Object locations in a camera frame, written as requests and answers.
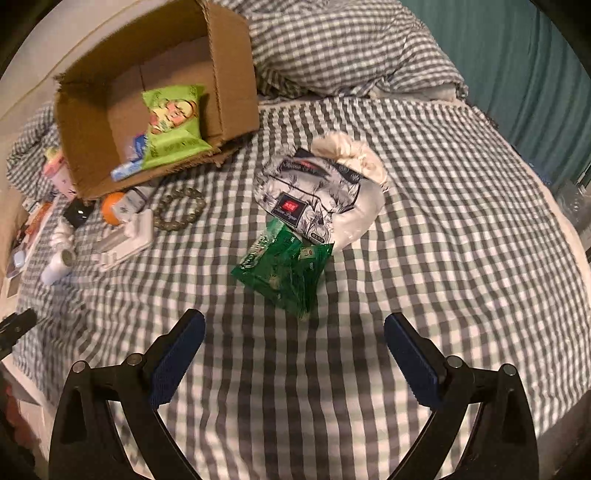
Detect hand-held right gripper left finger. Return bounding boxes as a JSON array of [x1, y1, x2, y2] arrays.
[[48, 309, 206, 480]]

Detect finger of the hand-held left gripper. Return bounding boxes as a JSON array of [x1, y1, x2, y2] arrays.
[[0, 308, 38, 357]]

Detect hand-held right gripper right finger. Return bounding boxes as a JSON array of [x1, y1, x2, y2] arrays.
[[383, 313, 541, 480]]

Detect white tube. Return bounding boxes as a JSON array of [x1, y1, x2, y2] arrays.
[[41, 249, 75, 284]]

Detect white folding phone stand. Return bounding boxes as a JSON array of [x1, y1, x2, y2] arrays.
[[90, 210, 155, 271]]

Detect green foil packet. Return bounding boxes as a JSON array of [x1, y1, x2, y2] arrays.
[[231, 218, 334, 320]]

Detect white floral tissue pack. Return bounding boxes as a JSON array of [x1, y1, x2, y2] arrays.
[[255, 148, 384, 252]]

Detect brown cardboard box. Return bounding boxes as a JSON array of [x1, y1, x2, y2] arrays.
[[53, 0, 260, 201]]

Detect gingham bed sheet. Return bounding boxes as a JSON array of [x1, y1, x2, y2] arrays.
[[7, 95, 583, 480]]

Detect orange packet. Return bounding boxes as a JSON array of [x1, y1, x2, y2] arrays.
[[23, 202, 54, 238]]

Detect orange fruit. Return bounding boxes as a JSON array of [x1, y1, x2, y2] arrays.
[[102, 193, 127, 226]]

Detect pink toy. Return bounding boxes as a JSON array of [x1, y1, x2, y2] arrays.
[[43, 147, 77, 200]]

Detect small white packet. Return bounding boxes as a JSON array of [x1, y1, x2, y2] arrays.
[[119, 186, 152, 220]]

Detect gingham pillow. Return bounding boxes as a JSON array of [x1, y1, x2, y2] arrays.
[[7, 104, 63, 199], [245, 0, 469, 100]]

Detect blue tissue pack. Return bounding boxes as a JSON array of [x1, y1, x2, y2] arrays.
[[111, 134, 148, 181]]

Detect cream scrunchie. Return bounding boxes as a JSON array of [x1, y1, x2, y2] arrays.
[[310, 130, 391, 188]]

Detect green wet wipes pack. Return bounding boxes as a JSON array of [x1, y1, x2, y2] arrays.
[[141, 84, 214, 169]]

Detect teal curtain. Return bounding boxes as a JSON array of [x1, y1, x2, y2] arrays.
[[406, 0, 591, 195]]

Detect brown bead bracelet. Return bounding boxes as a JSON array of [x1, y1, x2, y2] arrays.
[[154, 188, 206, 232]]

